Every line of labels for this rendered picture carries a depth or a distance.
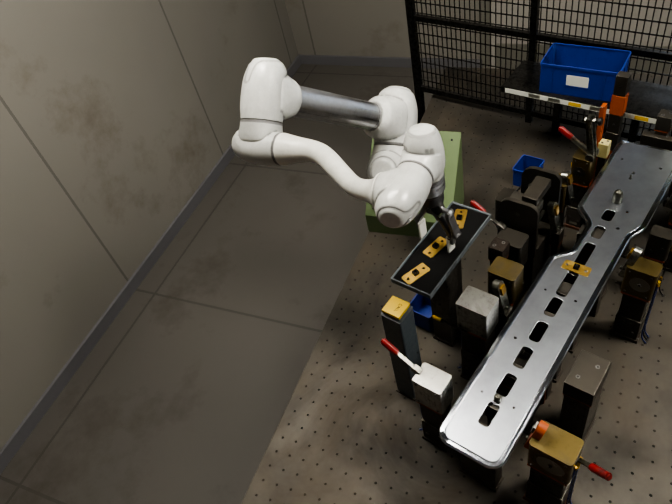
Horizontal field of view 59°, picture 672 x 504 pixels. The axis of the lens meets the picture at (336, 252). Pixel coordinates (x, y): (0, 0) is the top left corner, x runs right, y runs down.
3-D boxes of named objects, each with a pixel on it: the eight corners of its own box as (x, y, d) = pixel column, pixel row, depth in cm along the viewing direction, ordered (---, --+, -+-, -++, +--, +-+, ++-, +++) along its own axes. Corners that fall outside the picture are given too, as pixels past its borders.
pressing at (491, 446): (508, 480, 147) (508, 478, 146) (430, 435, 159) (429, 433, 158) (685, 155, 211) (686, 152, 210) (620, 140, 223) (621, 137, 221)
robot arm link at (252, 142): (266, 165, 176) (269, 119, 175) (221, 162, 186) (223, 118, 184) (292, 168, 188) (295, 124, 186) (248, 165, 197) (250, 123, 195)
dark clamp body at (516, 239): (516, 321, 212) (520, 249, 184) (486, 308, 218) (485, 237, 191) (525, 307, 215) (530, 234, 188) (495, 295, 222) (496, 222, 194)
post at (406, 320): (415, 401, 198) (400, 325, 167) (396, 391, 202) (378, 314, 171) (426, 384, 202) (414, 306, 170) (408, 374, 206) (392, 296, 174)
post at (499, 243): (501, 326, 211) (502, 251, 183) (488, 321, 214) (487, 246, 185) (507, 316, 214) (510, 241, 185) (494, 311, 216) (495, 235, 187)
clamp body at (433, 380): (446, 453, 185) (439, 395, 159) (414, 434, 191) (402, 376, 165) (458, 434, 188) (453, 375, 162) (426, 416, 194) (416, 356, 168)
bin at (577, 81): (615, 103, 231) (620, 73, 222) (537, 91, 246) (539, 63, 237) (626, 80, 240) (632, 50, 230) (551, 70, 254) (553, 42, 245)
